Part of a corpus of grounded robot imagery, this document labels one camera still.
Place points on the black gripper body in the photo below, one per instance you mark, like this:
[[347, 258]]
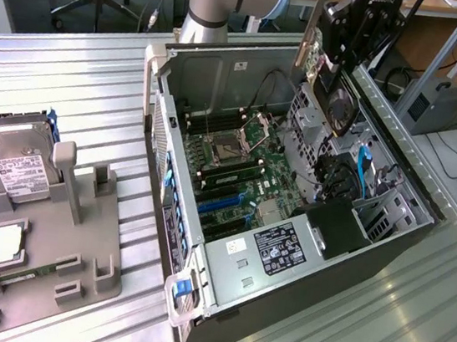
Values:
[[373, 0]]

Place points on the black graphics card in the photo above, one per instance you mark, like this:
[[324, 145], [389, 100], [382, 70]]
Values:
[[340, 105]]

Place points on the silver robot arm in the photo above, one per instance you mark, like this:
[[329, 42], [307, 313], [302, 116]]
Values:
[[211, 0]]

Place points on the black stand pole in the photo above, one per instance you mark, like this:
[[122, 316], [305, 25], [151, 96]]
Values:
[[386, 57]]

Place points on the grey equipment box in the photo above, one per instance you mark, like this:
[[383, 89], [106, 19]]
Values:
[[430, 113]]

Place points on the perforated silver disk bay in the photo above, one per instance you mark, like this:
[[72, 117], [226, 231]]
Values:
[[311, 118]]

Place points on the metal socket cover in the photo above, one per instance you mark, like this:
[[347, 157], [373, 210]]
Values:
[[255, 126]]

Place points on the open PC case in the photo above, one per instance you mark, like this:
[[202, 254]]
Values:
[[199, 70]]

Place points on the black RAM slot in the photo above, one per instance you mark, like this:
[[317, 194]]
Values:
[[215, 118], [217, 128], [214, 113], [216, 123]]

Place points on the thin locking lever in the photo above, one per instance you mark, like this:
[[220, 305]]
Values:
[[208, 124]]

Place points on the CPU socket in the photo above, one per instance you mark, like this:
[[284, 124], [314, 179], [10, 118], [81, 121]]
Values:
[[224, 151]]

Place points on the small silver disk bay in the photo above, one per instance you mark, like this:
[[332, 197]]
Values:
[[396, 210]]

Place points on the green RAM stick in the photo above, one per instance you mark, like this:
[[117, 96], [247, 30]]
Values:
[[29, 275], [231, 180]]

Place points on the black case lock tab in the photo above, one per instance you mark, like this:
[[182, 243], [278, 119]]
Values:
[[172, 122]]

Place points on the silver chipset heat sink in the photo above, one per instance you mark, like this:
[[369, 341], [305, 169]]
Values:
[[271, 210]]

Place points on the black fan shroud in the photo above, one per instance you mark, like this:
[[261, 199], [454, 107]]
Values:
[[330, 226]]

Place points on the black expansion slot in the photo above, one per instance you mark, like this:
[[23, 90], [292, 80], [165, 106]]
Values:
[[225, 230], [222, 221], [219, 194]]

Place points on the blue expansion slot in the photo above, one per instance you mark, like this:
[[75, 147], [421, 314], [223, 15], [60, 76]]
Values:
[[220, 205]]

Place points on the silver power supply unit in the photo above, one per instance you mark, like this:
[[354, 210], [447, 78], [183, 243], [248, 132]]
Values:
[[282, 245]]

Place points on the black office chair base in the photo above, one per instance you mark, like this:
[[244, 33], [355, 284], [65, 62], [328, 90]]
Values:
[[100, 4]]

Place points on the blue case latch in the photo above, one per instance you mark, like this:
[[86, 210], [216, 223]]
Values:
[[180, 289]]

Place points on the silver hard disk drive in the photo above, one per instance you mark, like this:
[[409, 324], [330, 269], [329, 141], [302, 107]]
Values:
[[17, 177]]

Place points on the grey parts rack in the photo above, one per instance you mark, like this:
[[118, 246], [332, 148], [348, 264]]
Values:
[[45, 248]]

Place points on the silver CPU chip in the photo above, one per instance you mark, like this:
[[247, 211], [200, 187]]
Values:
[[1, 246]]

